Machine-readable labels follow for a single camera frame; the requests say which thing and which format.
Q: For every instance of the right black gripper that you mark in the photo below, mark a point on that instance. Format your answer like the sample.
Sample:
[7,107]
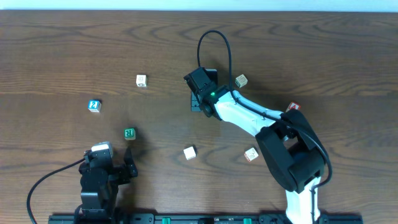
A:
[195,101]

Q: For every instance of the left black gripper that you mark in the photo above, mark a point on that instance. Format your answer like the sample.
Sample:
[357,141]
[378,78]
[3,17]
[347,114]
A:
[121,173]

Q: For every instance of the blue number 2 block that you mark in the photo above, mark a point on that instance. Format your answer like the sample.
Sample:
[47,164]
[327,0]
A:
[94,106]

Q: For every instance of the red letter A block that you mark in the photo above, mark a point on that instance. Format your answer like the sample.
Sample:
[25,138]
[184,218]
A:
[293,106]

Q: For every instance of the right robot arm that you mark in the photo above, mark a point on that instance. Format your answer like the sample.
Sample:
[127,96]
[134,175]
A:
[292,151]

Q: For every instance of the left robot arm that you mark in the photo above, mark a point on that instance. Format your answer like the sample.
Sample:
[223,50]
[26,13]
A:
[100,181]

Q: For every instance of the green letter R block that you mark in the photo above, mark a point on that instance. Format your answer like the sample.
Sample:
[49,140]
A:
[129,134]

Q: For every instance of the white block with green drawing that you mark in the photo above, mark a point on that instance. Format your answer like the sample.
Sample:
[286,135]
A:
[241,81]

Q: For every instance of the plain white wooden block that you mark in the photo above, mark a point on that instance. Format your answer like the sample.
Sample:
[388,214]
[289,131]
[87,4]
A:
[189,153]

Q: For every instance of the white block with black drawing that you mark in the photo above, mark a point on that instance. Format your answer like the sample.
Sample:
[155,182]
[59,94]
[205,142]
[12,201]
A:
[141,80]

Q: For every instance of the white block with red drawing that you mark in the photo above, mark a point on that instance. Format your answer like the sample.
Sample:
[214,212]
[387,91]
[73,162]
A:
[251,154]

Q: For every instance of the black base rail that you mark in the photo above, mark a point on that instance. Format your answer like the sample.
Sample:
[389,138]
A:
[268,218]

